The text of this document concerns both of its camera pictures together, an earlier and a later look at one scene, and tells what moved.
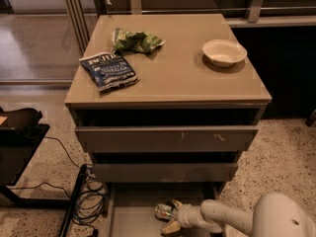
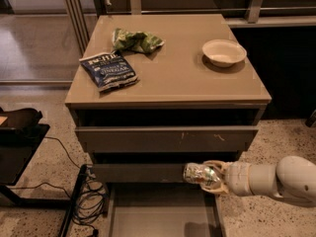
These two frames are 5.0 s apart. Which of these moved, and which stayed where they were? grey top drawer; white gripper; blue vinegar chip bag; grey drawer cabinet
Moved: white gripper
Stayed: grey top drawer; grey drawer cabinet; blue vinegar chip bag
